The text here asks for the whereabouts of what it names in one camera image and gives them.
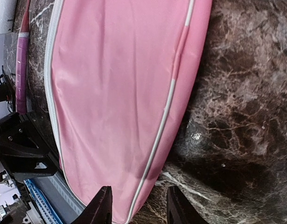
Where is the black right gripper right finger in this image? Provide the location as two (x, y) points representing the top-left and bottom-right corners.
(167, 186), (208, 224)

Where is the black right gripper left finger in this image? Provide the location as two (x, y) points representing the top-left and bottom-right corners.
(75, 186), (112, 224)

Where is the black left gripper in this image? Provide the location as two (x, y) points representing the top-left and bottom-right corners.
(0, 112), (57, 181)

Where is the red badminton racket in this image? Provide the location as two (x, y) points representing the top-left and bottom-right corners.
(15, 0), (30, 114)

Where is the pink racket bag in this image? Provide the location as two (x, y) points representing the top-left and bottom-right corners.
(44, 0), (212, 224)

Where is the white shuttlecock tube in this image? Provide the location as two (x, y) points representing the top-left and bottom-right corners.
(0, 0), (17, 34)

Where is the white cable duct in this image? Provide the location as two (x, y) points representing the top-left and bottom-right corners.
(24, 174), (85, 224)

